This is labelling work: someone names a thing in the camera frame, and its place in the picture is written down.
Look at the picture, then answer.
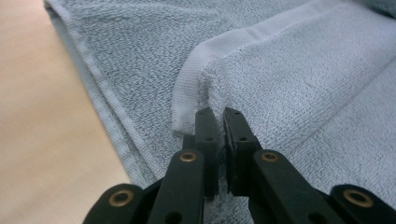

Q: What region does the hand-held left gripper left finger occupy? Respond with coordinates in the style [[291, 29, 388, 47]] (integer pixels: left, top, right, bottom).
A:
[[182, 106, 219, 198]]

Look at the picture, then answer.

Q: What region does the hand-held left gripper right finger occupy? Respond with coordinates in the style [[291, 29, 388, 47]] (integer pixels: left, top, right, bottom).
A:
[[222, 106, 263, 198]]

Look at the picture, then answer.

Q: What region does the light blue terry towel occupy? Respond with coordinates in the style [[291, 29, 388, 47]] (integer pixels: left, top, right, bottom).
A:
[[43, 0, 396, 224]]

